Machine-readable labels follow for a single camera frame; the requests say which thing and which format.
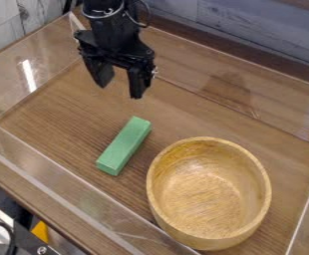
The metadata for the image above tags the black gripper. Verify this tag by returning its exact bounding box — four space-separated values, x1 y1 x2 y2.
75 3 157 100

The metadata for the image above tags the green rectangular block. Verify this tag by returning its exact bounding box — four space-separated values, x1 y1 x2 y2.
97 117 153 176

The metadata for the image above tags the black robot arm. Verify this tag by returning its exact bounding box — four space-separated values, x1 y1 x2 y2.
74 0 156 99

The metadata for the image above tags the brown wooden bowl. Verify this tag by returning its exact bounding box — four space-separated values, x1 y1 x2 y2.
147 136 272 251

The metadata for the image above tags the clear acrylic barrier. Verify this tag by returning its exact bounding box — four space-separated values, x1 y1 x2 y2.
0 127 200 255

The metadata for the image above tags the yellow tag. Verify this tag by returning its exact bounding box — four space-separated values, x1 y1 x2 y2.
32 221 50 243

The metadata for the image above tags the clear acrylic corner bracket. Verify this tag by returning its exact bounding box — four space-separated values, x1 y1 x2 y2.
69 12 86 35

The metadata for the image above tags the black cable bottom left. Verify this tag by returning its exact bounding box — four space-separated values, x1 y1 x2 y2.
0 220 16 255

